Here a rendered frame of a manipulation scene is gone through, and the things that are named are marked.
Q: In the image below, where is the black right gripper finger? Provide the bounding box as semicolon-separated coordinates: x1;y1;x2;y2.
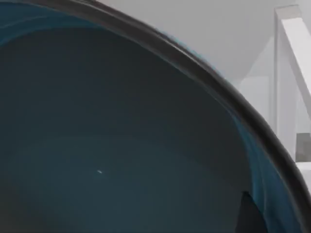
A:
236;191;269;233

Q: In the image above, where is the dark blue bowl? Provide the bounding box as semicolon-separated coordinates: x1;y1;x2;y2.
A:
0;0;311;233

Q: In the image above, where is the white angular frame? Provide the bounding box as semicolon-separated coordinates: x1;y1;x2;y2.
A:
239;4;311;170

